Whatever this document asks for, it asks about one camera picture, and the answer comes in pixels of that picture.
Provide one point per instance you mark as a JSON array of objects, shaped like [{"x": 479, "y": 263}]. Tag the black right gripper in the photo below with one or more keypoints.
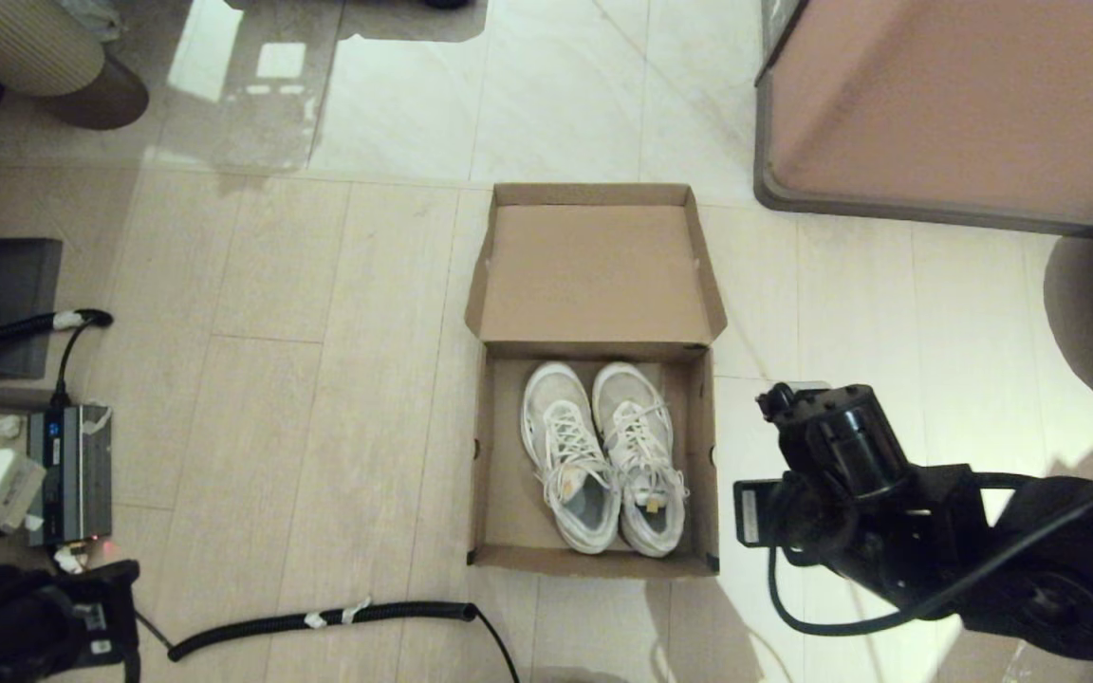
[{"x": 793, "y": 522}]

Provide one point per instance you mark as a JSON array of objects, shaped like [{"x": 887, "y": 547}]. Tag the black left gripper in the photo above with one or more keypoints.
[{"x": 105, "y": 617}]

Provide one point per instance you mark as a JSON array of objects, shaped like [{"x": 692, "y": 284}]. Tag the white mesh sneaker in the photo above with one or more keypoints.
[
  {"x": 556, "y": 389},
  {"x": 627, "y": 389}
]

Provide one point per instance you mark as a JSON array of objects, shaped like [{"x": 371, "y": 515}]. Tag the brown cardboard shoe box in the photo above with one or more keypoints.
[{"x": 594, "y": 275}]

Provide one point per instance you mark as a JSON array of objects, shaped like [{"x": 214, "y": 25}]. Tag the grey power supply box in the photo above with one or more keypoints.
[{"x": 72, "y": 474}]

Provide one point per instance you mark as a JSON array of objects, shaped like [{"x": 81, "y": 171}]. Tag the white tape scrap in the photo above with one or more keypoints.
[{"x": 6, "y": 426}]

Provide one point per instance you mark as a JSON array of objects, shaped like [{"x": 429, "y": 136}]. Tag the long black corrugated conduit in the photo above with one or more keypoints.
[{"x": 395, "y": 613}]

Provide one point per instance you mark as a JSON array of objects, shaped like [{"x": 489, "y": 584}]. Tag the ribbed beige round stool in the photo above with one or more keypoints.
[{"x": 25, "y": 47}]

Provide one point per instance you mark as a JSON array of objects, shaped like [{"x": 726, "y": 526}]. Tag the grey crumpled plastic bag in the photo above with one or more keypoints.
[{"x": 91, "y": 19}]

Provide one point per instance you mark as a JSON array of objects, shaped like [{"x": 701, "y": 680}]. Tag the black round object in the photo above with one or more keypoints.
[{"x": 444, "y": 4}]

